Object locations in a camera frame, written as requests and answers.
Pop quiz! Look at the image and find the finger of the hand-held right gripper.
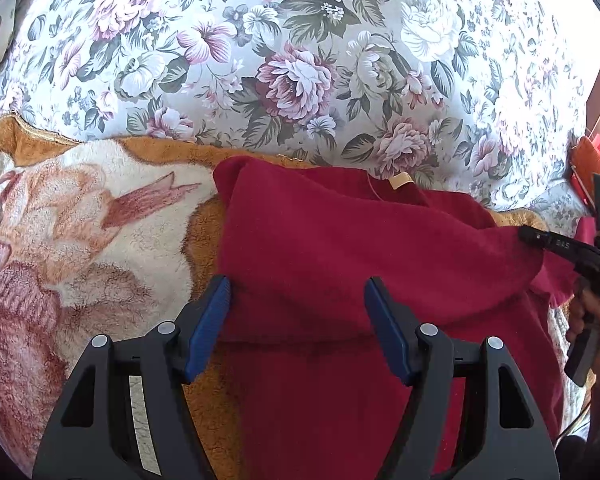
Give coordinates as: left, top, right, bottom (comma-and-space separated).
519, 225, 600, 275

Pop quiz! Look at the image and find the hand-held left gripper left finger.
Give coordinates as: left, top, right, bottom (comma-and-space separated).
32, 275, 232, 480

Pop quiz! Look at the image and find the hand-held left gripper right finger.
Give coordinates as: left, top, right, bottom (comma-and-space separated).
364, 276, 561, 480

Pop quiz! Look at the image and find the red fleece garment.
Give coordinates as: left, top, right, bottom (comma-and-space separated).
212, 156, 598, 480

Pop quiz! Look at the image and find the orange brown cushion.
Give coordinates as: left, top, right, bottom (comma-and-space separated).
570, 136, 600, 206

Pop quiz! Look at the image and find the orange cream printed fleece blanket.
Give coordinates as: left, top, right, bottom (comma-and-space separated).
0, 115, 551, 480

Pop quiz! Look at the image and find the floral bedsheet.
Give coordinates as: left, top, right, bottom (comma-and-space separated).
0, 0, 600, 241

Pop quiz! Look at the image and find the thin cable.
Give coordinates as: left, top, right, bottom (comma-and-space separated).
554, 400, 595, 448

